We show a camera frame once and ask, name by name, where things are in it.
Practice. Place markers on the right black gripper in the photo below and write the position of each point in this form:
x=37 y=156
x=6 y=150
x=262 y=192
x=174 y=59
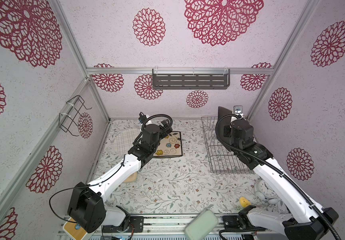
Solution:
x=231 y=122

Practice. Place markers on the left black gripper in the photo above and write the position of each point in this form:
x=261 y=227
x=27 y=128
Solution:
x=167 y=127

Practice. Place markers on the dark round plate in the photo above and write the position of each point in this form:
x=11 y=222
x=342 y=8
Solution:
x=224 y=124

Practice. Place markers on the round plaid white plate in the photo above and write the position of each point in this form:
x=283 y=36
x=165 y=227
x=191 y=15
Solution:
x=124 y=141

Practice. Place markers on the dark square plate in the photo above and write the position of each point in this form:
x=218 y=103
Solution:
x=170 y=147

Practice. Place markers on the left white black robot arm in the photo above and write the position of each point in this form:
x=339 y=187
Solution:
x=87 y=207

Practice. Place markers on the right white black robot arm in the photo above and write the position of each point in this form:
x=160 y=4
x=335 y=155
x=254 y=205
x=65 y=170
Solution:
x=307 y=219

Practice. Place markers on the beige oval sponge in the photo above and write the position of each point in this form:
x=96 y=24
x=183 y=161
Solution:
x=131 y=178

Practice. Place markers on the yellow rubber duck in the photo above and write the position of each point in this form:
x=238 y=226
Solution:
x=244 y=202

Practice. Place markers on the green rounded pad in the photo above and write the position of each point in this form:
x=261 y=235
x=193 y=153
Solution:
x=201 y=226

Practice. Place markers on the wooden top tissue box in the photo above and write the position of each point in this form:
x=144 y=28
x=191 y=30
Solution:
x=75 y=231

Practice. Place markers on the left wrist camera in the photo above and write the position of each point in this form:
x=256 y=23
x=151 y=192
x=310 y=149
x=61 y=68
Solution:
x=143 y=119

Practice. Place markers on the wire dish rack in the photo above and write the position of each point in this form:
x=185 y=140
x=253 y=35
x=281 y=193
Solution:
x=221 y=160

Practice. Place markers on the grey wall shelf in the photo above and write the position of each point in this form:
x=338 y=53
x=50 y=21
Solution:
x=193 y=81

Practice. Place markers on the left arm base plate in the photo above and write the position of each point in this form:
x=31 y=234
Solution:
x=129 y=225

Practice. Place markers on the black wire wall basket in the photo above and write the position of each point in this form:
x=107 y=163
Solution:
x=76 y=121

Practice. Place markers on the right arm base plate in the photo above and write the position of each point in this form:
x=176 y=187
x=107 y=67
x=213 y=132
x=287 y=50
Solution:
x=231 y=222

